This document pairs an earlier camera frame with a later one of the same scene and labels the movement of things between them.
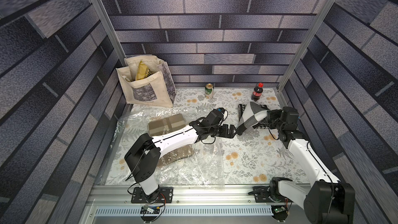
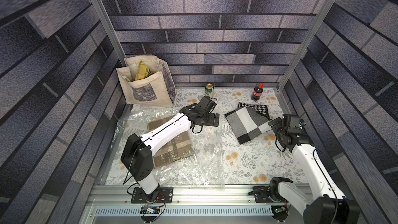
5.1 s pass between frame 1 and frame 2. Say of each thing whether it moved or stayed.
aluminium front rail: stayed
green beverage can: stayed
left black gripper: moved
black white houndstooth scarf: moved
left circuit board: stayed
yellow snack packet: stayed
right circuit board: stayed
